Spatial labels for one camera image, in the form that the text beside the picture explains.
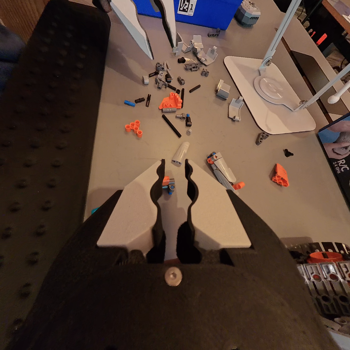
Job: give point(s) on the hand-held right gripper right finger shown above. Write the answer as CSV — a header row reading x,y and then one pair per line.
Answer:
x,y
218,218

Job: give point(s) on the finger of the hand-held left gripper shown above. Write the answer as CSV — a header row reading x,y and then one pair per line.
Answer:
x,y
128,16
169,16

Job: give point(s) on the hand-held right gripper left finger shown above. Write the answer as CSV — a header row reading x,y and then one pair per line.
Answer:
x,y
125,218

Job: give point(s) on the grey connector with blue pin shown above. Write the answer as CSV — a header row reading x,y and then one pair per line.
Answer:
x,y
171,187

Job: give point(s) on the orange t-shaped beam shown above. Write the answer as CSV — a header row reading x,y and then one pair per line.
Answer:
x,y
134,128

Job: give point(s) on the black connector with blue pin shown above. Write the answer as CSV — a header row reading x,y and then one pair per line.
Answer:
x,y
188,120

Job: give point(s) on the grey angled panel piece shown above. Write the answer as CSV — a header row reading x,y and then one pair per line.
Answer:
x,y
177,45

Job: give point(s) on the blue plastic tool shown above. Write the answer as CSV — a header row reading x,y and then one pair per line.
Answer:
x,y
95,210

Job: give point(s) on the grey block piece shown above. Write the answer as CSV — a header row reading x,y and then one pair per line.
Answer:
x,y
222,90
195,43

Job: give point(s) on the blue plastic bin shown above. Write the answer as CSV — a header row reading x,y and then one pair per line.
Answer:
x,y
207,11

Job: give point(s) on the small light grey tile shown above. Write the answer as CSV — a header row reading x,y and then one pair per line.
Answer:
x,y
145,79

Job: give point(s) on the white pointed panel piece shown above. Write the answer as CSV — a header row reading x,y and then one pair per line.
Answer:
x,y
181,154

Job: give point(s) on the orange wedge piece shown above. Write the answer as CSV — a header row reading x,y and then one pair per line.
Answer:
x,y
281,175
171,101

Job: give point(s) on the scattered small black grey pieces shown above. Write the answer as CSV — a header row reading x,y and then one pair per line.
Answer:
x,y
195,88

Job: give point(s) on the grey electronic module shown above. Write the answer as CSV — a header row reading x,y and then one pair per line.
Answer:
x,y
247,13

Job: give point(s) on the blue axle pin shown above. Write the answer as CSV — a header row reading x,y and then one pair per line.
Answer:
x,y
129,103

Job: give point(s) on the dark grey short beam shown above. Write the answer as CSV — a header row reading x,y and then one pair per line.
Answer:
x,y
262,138

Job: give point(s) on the small black connector piece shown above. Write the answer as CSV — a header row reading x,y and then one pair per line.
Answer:
x,y
287,153

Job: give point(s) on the tracked toy robot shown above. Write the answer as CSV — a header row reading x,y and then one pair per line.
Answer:
x,y
325,281

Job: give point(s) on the white book stand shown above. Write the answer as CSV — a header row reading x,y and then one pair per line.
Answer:
x,y
273,104

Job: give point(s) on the blue toy cardboard box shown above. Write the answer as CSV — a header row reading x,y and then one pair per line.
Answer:
x,y
337,164

